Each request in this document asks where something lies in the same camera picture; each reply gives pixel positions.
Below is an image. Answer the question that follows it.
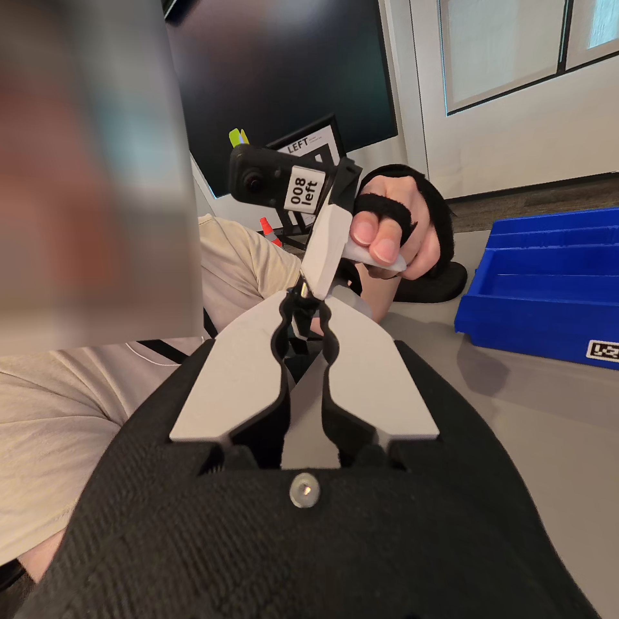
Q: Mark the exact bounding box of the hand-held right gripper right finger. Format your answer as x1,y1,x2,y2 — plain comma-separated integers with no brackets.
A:
319,297,442,461

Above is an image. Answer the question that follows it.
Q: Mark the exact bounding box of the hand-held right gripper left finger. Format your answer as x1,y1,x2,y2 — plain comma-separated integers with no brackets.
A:
168,292,295,446

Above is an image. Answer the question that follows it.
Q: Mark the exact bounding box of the person's left forearm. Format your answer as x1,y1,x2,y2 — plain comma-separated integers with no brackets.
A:
360,278,401,324

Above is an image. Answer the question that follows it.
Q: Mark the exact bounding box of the person's right forearm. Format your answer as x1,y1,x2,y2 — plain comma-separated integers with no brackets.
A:
15,526,69,587

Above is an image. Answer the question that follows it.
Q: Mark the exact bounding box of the person's left hand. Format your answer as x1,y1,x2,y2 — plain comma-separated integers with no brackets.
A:
349,174,442,281

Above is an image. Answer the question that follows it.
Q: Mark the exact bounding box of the person's beige shirt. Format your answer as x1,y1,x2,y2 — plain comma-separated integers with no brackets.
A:
0,214,301,578

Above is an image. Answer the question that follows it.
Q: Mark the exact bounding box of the black television screen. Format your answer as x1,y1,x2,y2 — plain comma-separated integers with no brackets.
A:
163,0,400,199

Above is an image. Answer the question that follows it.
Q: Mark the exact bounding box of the blue plastic bin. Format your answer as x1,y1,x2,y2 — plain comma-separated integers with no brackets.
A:
455,207,619,370

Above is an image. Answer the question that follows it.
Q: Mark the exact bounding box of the white framed window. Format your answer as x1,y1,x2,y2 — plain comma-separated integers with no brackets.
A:
377,0,619,200

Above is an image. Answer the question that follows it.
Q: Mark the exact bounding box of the black wrist strap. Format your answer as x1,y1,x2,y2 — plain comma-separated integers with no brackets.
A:
360,163,468,304

